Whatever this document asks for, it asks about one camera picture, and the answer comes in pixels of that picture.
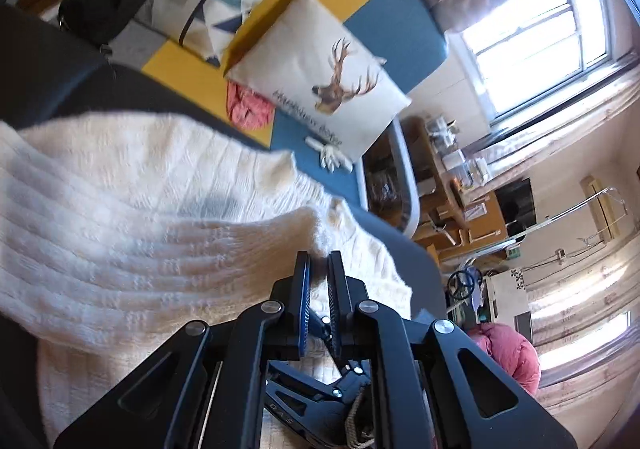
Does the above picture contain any blue toy ride-on car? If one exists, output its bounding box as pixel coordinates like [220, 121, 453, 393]
[446, 266, 483, 302]

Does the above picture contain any deer print cushion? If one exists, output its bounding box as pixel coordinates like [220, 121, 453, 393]
[227, 0, 411, 161]

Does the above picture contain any wall air conditioner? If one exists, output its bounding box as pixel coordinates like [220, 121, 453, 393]
[580, 175, 627, 245]

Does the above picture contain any blue yellow grey sofa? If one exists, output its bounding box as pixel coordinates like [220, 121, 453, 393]
[6, 0, 449, 240]

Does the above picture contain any black television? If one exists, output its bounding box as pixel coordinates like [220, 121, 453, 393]
[495, 178, 537, 235]

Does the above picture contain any pink cloth on sofa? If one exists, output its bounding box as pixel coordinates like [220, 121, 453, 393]
[227, 82, 274, 131]

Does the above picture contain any pink bed quilt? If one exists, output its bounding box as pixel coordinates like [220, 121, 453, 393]
[468, 322, 541, 396]

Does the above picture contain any wooden side table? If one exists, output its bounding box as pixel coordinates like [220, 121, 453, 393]
[402, 116, 508, 261]

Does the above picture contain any white glove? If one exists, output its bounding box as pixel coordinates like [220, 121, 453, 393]
[305, 137, 354, 172]

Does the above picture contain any cream knitted sweater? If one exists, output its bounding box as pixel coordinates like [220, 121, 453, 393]
[1, 113, 412, 441]

